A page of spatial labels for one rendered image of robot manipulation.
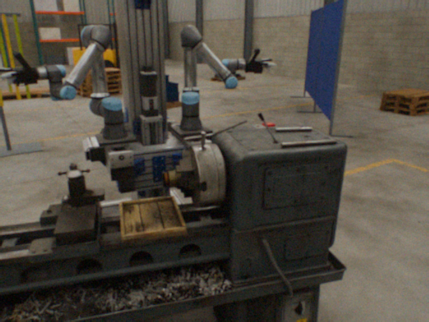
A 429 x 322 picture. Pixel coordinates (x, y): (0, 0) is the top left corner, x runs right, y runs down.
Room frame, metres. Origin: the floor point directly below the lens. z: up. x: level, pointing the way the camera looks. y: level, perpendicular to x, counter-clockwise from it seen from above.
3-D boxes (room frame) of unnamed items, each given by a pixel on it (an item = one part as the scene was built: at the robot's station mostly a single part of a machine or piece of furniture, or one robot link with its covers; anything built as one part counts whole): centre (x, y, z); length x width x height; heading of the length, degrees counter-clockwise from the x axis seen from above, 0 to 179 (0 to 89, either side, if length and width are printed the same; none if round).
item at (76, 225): (1.50, 0.65, 0.95); 0.43 x 0.17 x 0.05; 15
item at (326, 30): (8.16, -2.40, 1.18); 4.12 x 0.80 x 2.35; 173
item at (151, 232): (1.58, 0.31, 0.89); 0.36 x 0.30 x 0.04; 15
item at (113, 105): (2.09, 0.60, 1.33); 0.13 x 0.12 x 0.14; 44
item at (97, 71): (2.19, 0.69, 1.54); 0.15 x 0.12 x 0.55; 44
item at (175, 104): (8.81, 1.42, 0.39); 1.20 x 0.80 x 0.79; 129
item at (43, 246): (1.48, 0.69, 0.90); 0.47 x 0.30 x 0.06; 15
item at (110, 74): (10.76, 3.36, 0.36); 1.26 x 0.86 x 0.73; 132
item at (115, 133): (2.09, 0.59, 1.21); 0.15 x 0.15 x 0.10
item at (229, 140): (1.77, -0.34, 1.06); 0.59 x 0.48 x 0.39; 105
